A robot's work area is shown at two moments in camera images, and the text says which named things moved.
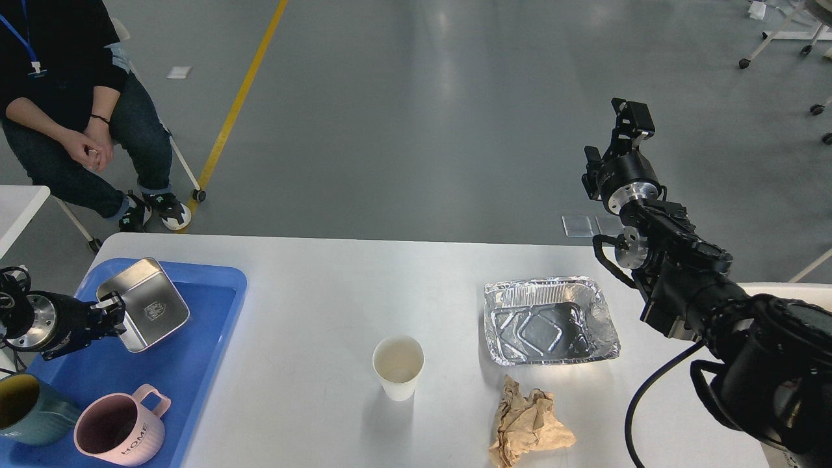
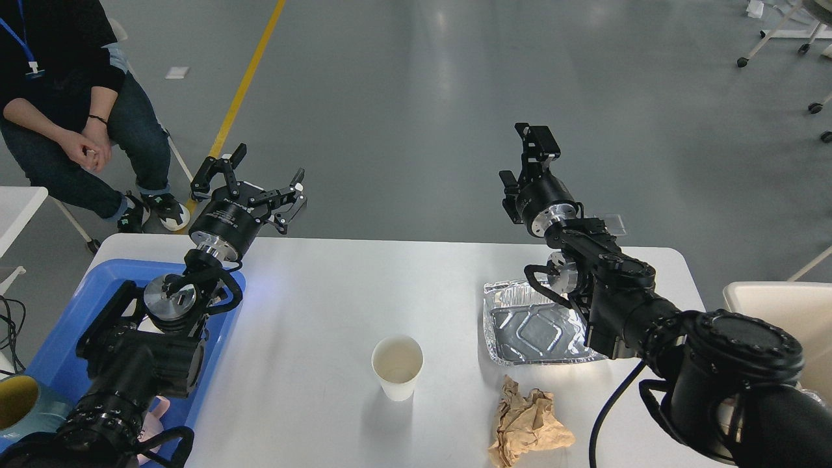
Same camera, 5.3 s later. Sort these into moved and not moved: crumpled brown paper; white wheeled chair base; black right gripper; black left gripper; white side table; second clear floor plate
Moved: black left gripper; black right gripper
Not moved: white side table; second clear floor plate; crumpled brown paper; white wheeled chair base
